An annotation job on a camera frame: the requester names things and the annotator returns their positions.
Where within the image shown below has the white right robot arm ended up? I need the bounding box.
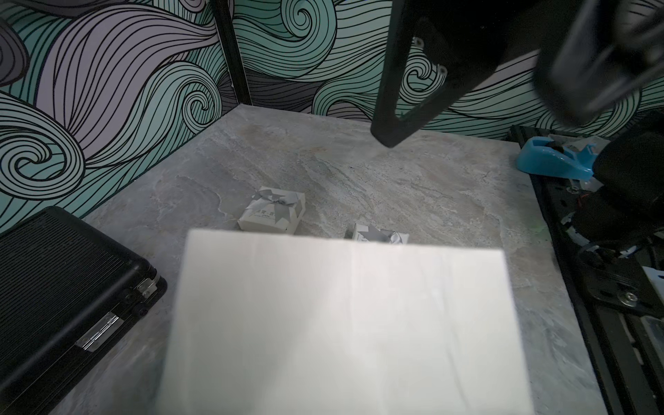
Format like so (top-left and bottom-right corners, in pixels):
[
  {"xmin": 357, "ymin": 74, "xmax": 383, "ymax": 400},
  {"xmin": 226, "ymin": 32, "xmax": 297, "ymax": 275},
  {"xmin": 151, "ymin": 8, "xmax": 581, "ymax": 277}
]
[{"xmin": 371, "ymin": 1, "xmax": 663, "ymax": 245}]

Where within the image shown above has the white gift box lid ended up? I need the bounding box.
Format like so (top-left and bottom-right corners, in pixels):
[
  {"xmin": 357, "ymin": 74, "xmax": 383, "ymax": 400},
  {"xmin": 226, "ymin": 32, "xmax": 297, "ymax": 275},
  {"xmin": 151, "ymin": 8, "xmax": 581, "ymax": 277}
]
[{"xmin": 238, "ymin": 186, "xmax": 306, "ymax": 235}]

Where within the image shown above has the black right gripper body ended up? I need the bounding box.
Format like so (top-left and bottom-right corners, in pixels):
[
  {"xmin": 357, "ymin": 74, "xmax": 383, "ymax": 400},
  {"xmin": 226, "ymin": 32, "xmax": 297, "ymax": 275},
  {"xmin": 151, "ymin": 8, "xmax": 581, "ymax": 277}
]
[{"xmin": 534, "ymin": 1, "xmax": 663, "ymax": 125}]

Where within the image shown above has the black ribbed hard case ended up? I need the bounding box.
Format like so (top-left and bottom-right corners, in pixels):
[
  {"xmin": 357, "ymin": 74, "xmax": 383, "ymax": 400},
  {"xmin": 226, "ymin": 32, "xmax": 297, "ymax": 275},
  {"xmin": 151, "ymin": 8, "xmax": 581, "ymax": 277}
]
[{"xmin": 1, "ymin": 207, "xmax": 168, "ymax": 414}]

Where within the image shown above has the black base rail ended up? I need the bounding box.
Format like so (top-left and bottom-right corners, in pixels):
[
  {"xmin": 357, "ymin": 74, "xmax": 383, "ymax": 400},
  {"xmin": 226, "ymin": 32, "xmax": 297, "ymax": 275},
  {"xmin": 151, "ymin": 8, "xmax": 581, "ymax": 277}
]
[{"xmin": 508, "ymin": 124, "xmax": 663, "ymax": 414}]

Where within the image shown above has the black corner frame post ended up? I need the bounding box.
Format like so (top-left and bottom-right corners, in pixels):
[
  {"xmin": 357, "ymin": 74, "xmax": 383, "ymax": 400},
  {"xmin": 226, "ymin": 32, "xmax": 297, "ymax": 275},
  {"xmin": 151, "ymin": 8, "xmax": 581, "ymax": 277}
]
[{"xmin": 209, "ymin": 0, "xmax": 252, "ymax": 105}]

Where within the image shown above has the blue tape dispenser right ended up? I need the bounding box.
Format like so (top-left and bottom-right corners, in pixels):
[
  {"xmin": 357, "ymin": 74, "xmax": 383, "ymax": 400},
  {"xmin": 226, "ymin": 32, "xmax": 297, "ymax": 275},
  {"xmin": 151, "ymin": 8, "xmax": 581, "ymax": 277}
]
[{"xmin": 516, "ymin": 137, "xmax": 603, "ymax": 181}]

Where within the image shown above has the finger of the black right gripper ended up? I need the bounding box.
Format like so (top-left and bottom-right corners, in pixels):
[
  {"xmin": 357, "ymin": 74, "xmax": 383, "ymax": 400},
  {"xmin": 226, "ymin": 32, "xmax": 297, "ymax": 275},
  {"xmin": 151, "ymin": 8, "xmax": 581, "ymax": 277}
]
[{"xmin": 371, "ymin": 1, "xmax": 519, "ymax": 148}]

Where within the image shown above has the large white bow gift box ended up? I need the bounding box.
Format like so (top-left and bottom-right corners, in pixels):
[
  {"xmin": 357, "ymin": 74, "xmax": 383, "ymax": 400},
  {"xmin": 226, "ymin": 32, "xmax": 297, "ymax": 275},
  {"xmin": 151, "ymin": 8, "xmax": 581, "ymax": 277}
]
[{"xmin": 351, "ymin": 223, "xmax": 410, "ymax": 245}]

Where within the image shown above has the small white bow gift box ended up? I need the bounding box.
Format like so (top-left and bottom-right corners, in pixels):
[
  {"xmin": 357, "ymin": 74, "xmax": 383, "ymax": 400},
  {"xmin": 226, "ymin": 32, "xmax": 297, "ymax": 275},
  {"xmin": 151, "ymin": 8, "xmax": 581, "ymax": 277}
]
[{"xmin": 156, "ymin": 229, "xmax": 534, "ymax": 414}]

